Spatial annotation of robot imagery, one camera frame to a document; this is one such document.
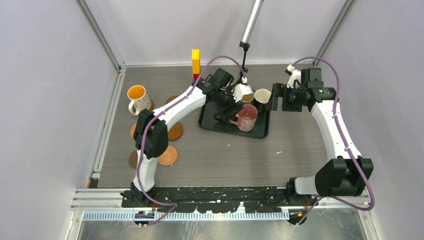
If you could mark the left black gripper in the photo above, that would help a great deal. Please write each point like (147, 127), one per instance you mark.
(234, 110)

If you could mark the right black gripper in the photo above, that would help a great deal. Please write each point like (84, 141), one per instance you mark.
(278, 91)

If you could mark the pink ghost mug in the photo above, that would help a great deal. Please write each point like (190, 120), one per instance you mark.
(246, 118)

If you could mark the rattan coaster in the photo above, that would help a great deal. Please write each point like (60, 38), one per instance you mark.
(132, 131)
(169, 157)

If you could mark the floral white mug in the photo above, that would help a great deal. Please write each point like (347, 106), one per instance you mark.
(139, 99)

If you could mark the rattan coaster front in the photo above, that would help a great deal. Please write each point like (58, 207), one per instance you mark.
(132, 131)

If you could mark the dark brown wooden coaster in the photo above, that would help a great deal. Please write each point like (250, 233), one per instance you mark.
(133, 159)

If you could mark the dark green mug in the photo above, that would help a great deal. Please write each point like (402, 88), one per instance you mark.
(221, 119)

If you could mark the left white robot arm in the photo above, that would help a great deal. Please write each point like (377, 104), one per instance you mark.
(152, 127)

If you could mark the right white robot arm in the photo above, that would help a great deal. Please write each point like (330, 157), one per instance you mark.
(346, 170)

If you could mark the black white-inside mug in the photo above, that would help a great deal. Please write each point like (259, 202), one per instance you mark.
(261, 99)

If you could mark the black serving tray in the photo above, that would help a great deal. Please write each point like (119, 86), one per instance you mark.
(207, 121)

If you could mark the blue patterned mug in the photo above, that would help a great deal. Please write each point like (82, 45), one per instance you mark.
(248, 98)

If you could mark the black tripod stand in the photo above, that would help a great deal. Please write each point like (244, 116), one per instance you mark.
(245, 46)

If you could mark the toy brick tower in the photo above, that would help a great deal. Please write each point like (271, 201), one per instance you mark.
(196, 63)

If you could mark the silver metal pole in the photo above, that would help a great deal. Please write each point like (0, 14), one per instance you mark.
(251, 21)

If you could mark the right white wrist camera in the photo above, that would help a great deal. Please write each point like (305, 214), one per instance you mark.
(294, 77)

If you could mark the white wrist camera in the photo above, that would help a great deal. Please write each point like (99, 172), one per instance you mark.
(294, 77)
(241, 89)

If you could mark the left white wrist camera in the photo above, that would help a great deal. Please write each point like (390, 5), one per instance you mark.
(241, 89)

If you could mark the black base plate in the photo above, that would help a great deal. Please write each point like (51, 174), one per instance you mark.
(254, 199)

